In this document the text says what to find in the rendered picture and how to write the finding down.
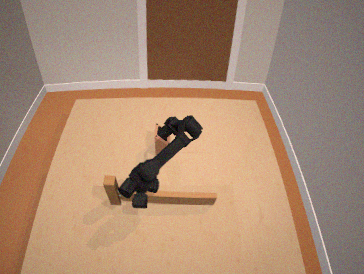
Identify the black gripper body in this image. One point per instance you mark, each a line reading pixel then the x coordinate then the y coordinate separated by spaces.
pixel 140 201

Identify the brown wooden post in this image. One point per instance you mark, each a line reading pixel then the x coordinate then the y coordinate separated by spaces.
pixel 111 188

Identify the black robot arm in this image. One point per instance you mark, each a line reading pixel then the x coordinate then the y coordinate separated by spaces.
pixel 144 175

